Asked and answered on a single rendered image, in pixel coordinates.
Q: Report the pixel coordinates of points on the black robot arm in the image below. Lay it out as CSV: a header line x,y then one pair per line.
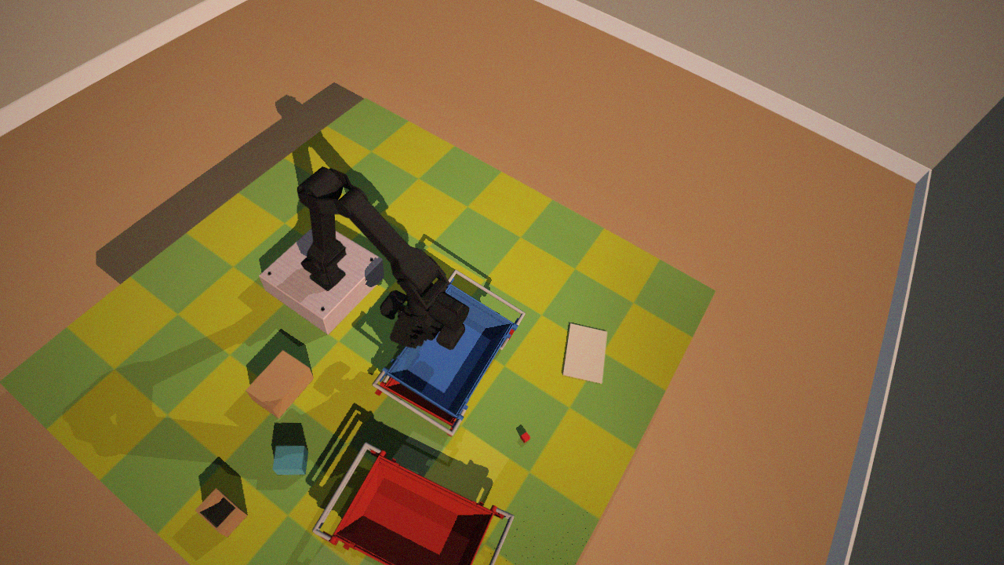
x,y
413,269

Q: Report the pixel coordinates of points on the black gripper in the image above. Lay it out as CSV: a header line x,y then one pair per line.
x,y
446,337

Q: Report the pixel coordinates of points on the tan rectangular block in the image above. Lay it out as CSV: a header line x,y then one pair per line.
x,y
282,381

